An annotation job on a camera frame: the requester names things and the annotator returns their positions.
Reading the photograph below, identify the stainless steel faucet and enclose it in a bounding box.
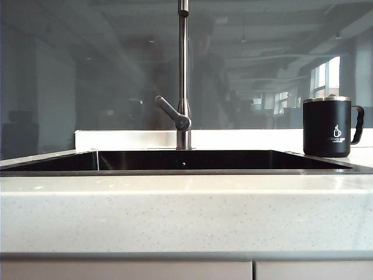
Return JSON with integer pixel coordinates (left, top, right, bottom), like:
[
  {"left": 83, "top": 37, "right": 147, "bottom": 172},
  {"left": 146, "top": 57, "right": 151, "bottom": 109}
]
[{"left": 175, "top": 0, "right": 193, "bottom": 151}]

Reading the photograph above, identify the white raised counter ledge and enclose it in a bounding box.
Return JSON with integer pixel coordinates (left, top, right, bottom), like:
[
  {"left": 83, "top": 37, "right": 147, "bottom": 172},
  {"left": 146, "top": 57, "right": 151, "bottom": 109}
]
[{"left": 74, "top": 127, "right": 373, "bottom": 152}]

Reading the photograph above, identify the steel faucet lever handle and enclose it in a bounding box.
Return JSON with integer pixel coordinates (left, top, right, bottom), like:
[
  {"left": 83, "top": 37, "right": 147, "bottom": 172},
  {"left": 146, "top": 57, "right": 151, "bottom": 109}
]
[{"left": 154, "top": 94, "right": 192, "bottom": 131}]

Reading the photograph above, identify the wide beige cabinet door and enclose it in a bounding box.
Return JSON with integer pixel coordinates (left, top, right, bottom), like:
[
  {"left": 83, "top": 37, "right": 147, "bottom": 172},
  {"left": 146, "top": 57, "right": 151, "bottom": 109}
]
[{"left": 0, "top": 260, "right": 254, "bottom": 280}]

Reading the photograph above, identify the black steel-rimmed office mug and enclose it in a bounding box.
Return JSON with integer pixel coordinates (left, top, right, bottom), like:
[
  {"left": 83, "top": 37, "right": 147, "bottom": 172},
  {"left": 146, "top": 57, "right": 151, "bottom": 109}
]
[{"left": 302, "top": 96, "right": 365, "bottom": 158}]

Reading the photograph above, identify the black sink basin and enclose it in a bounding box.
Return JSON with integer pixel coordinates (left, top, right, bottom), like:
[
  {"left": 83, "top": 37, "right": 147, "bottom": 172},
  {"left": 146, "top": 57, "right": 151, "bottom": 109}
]
[{"left": 0, "top": 149, "right": 373, "bottom": 176}]

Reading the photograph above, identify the narrow beige cabinet door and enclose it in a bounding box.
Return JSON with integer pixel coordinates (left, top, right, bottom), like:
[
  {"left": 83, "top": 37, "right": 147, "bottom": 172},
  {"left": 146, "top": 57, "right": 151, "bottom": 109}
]
[{"left": 255, "top": 261, "right": 373, "bottom": 280}]

